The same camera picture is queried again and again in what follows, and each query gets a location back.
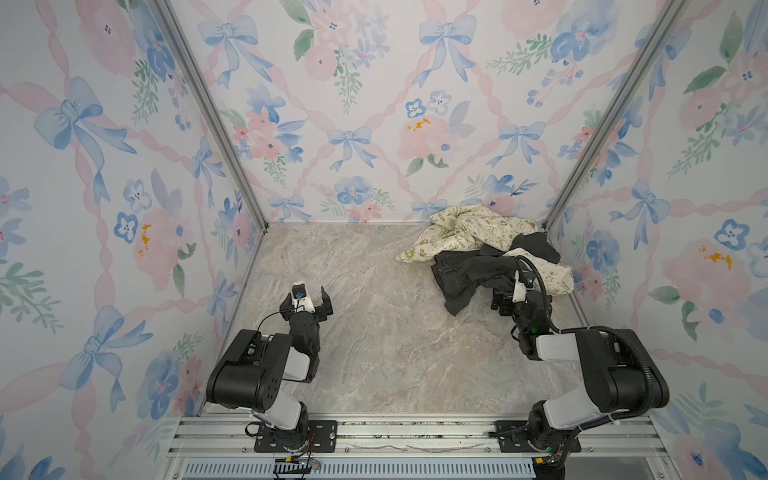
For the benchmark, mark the aluminium corner post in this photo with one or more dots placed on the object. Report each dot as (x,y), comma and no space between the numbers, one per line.
(180,47)
(641,65)

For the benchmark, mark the left aluminium corner post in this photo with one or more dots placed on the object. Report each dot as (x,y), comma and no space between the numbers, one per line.
(180,47)

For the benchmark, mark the black cloth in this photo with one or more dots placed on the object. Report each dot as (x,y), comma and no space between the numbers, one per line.
(458,274)

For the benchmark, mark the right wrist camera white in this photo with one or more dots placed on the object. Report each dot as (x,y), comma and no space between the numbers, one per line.
(524,281)

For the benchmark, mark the right aluminium corner post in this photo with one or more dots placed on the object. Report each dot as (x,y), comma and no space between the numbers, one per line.
(641,65)

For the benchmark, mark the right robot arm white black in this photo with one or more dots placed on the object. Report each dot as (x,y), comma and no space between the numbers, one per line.
(619,379)

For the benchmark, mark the cream floral patterned cloth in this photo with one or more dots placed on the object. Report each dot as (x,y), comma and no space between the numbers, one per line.
(480,230)

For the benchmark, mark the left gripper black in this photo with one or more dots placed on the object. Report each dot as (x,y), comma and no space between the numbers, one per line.
(321,311)

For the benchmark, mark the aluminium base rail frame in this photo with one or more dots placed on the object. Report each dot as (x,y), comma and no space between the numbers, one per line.
(409,446)

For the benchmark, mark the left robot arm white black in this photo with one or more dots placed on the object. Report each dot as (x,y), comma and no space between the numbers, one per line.
(254,366)

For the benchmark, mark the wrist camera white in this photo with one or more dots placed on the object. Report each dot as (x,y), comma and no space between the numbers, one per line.
(300,300)
(524,281)

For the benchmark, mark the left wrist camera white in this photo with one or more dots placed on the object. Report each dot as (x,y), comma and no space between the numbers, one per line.
(300,300)

